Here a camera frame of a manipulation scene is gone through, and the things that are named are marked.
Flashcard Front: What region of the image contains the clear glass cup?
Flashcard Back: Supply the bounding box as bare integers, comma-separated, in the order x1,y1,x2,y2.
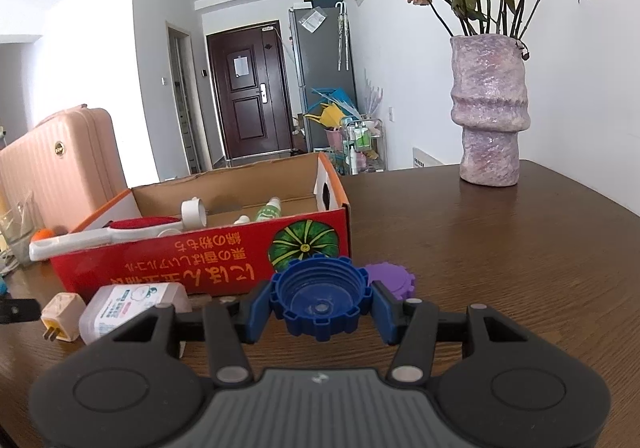
0,198,37,269

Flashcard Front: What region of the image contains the purple gear-shaped cap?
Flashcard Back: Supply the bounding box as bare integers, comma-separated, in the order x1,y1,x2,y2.
364,261,418,301

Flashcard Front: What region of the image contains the yellow watering can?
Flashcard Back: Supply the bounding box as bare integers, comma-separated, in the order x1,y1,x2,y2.
303,102,347,127

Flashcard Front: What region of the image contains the grey refrigerator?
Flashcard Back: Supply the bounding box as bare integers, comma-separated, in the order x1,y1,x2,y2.
288,4,358,155

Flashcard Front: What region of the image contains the beige plug adapter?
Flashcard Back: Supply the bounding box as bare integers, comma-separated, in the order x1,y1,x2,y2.
40,292,87,344

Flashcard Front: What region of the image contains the clear pink sanitizer bottle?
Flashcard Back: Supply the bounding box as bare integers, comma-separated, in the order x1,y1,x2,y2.
79,283,193,347

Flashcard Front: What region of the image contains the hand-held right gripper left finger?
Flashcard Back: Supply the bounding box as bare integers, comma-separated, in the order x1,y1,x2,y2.
95,279,277,385

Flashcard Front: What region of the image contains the pink suitcase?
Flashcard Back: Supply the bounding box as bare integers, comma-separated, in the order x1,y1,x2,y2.
0,104,129,235

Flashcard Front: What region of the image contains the metal wire cart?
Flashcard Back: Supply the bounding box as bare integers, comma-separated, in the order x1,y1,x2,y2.
342,118,387,175

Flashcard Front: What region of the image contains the red lint brush white handle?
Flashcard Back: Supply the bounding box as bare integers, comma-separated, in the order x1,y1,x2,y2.
28,215,184,263

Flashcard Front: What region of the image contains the purple textured vase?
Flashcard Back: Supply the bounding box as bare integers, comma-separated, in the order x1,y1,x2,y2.
449,34,532,188

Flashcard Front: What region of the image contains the blue gear-shaped cap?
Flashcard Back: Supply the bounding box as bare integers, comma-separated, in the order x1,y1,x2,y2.
270,256,375,343

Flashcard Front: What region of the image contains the clear folded umbrella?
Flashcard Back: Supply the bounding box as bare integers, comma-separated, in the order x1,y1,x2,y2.
334,2,350,72

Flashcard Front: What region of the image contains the dark brown entrance door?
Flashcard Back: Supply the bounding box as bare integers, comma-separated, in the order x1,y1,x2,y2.
206,20,294,162

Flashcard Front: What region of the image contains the red printed cardboard box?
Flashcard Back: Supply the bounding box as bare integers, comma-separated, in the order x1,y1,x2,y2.
50,152,352,299

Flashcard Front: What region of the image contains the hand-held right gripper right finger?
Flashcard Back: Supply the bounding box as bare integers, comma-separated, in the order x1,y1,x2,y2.
369,279,542,385

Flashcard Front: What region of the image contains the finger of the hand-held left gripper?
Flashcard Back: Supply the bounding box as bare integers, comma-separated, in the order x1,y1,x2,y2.
0,298,41,327

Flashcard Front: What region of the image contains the green labelled bottle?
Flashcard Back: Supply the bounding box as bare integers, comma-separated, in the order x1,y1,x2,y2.
254,197,285,223

